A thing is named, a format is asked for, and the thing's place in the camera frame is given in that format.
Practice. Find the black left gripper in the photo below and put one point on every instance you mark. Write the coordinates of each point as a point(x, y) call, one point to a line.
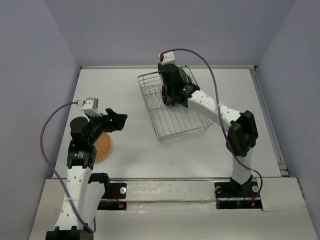
point(117, 122)

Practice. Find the grey deer plate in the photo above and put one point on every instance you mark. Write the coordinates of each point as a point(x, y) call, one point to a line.
point(186, 78)

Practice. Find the round bamboo wooden plate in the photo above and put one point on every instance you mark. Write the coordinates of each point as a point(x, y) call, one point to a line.
point(103, 147)

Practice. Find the black round plate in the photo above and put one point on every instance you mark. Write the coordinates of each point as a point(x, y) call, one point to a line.
point(167, 101)

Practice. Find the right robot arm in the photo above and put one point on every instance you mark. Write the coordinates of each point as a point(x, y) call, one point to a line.
point(239, 128)

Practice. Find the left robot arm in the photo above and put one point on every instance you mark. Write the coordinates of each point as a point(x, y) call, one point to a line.
point(83, 189)

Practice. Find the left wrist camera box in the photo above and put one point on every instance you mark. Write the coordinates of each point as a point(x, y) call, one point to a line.
point(90, 107)

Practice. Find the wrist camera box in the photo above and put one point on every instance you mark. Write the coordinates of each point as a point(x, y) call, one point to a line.
point(90, 107)
point(167, 58)

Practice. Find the steel wire dish rack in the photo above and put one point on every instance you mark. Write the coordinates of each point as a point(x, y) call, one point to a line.
point(168, 121)

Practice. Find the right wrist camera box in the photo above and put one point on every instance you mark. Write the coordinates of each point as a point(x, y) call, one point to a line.
point(167, 58)

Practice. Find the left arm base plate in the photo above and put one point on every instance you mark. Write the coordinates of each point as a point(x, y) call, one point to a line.
point(115, 198)

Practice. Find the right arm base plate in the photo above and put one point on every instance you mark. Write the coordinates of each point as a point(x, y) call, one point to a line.
point(229, 199)

